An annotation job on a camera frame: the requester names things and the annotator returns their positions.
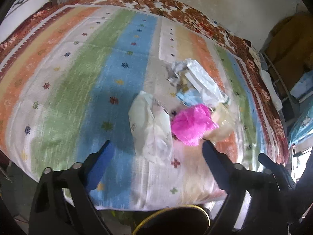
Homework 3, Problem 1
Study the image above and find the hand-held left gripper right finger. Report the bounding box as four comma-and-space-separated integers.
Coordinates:
202, 140, 289, 235

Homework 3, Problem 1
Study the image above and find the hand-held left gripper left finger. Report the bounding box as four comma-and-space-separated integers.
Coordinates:
29, 140, 115, 235

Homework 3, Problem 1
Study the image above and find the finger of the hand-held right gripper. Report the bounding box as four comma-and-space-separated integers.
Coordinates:
258, 153, 296, 189

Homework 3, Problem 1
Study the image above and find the yellowish translucent plastic bag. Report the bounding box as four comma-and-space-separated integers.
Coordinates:
203, 102, 236, 144

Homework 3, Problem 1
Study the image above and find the pink plastic bag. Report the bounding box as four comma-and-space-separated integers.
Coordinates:
171, 103, 219, 147

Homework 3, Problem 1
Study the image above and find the white plastic bag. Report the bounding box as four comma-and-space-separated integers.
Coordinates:
128, 91, 174, 165

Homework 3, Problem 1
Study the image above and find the blue face mask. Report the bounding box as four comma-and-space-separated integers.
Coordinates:
176, 88, 204, 107

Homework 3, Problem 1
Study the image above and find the black trash bin yellow rim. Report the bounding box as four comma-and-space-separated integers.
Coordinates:
132, 204, 211, 235

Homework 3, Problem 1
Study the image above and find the clear plastic bag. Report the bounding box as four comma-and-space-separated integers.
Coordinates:
186, 59, 231, 106

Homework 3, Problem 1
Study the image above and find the clear plastic wrapper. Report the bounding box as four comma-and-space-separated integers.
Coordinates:
166, 65, 182, 87

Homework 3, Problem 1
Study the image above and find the teal printed cloth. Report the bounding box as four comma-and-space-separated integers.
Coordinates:
289, 103, 313, 150

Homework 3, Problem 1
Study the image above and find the striped colourful blanket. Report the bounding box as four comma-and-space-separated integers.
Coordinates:
0, 6, 290, 211

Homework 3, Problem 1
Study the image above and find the white cloth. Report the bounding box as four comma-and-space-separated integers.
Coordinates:
260, 69, 283, 111

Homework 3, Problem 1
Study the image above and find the brown cloth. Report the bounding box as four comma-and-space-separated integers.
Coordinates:
265, 12, 313, 89

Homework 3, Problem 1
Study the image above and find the metal bed frame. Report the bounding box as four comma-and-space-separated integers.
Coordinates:
263, 52, 294, 98

